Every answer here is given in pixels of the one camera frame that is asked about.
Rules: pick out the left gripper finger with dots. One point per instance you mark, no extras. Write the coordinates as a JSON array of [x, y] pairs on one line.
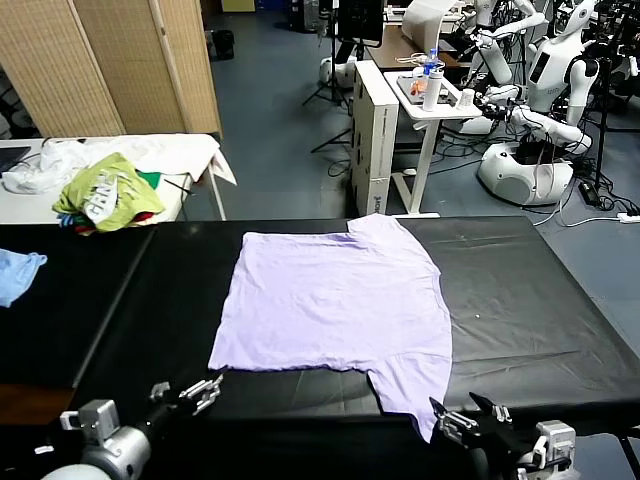
[[202, 395], [160, 391]]

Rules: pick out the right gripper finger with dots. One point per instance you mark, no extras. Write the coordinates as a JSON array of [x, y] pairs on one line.
[[455, 425], [495, 412]]

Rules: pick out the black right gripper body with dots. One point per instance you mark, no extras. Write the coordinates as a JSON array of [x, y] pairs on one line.
[[500, 445]]

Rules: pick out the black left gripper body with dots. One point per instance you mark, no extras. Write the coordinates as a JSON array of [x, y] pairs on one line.
[[170, 412]]

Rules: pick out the lavender t-shirt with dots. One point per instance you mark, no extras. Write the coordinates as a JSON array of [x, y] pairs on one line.
[[330, 300]]

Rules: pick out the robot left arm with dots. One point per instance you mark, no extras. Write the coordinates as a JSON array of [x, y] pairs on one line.
[[117, 452]]

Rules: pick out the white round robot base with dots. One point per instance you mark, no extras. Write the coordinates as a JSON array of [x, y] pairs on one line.
[[340, 72]]

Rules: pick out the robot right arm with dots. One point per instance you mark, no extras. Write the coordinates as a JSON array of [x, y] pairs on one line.
[[500, 470]]

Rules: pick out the large black table cover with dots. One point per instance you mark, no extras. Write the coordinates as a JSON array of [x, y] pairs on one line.
[[510, 310]]

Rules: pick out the small black table cover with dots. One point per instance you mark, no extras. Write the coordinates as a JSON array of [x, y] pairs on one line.
[[65, 320]]

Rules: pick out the red garment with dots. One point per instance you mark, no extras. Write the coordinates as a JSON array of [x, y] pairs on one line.
[[142, 217]]

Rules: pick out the light blue garment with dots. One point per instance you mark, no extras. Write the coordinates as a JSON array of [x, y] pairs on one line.
[[15, 275]]

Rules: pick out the yellow-green printed t-shirt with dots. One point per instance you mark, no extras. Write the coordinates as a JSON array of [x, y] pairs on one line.
[[112, 197]]

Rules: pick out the green garment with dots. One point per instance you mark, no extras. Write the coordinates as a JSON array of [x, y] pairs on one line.
[[150, 179]]

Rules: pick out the white power strip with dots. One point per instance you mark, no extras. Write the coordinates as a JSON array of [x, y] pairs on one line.
[[629, 217]]

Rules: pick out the white tablecloth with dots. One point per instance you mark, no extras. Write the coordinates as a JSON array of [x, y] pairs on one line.
[[175, 152]]

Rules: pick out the black power adapter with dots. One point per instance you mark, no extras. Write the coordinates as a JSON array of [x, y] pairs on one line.
[[589, 192]]

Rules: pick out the white humanoid robot with base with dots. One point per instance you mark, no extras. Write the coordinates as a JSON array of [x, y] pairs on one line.
[[525, 175]]

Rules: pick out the crumpled white garment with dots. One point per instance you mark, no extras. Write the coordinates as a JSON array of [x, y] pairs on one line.
[[45, 167]]

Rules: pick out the white adjustable side table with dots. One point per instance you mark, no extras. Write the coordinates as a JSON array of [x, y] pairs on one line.
[[427, 150]]

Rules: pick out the black laptop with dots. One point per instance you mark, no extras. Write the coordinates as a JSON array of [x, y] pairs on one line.
[[12, 157]]

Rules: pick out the tall white cardboard box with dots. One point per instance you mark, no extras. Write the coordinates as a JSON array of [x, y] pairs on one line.
[[372, 145]]

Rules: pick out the black monitor floor stand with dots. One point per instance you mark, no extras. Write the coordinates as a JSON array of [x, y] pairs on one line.
[[340, 135]]

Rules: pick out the black light stand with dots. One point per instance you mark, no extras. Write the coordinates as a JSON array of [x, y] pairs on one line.
[[602, 125]]

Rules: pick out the white paper cup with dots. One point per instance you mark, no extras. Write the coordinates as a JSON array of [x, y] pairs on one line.
[[465, 98]]

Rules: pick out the white tumbler bottle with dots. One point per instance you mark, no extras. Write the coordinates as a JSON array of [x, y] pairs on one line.
[[431, 92]]

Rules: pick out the grey tray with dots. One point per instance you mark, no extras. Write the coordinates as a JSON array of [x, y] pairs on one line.
[[407, 95]]

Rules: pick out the bamboo folding screen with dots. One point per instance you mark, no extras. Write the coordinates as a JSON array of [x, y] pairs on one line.
[[100, 65]]

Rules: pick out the black trash bin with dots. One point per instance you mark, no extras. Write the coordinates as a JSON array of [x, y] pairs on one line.
[[223, 45]]

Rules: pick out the black tripod stand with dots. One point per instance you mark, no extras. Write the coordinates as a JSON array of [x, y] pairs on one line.
[[332, 65]]

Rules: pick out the white humanoid robot slim arms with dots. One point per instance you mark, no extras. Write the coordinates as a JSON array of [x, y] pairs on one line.
[[495, 55]]

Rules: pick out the clear water bottle blue cap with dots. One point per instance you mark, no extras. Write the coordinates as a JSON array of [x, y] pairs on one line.
[[432, 60]]

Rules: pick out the brown wooden desk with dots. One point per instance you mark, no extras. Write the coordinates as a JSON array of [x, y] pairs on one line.
[[395, 52]]

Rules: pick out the white curved machine housing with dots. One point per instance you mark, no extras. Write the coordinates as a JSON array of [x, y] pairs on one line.
[[422, 22]]

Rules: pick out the black monitor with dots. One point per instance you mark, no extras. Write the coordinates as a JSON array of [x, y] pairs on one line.
[[360, 20]]

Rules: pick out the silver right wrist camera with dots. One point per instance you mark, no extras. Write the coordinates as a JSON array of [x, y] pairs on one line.
[[552, 442]]

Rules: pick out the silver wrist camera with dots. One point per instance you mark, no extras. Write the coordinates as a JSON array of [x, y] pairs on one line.
[[95, 417], [552, 442]]

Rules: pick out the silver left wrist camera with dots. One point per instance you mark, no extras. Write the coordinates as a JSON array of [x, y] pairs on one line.
[[95, 417]]

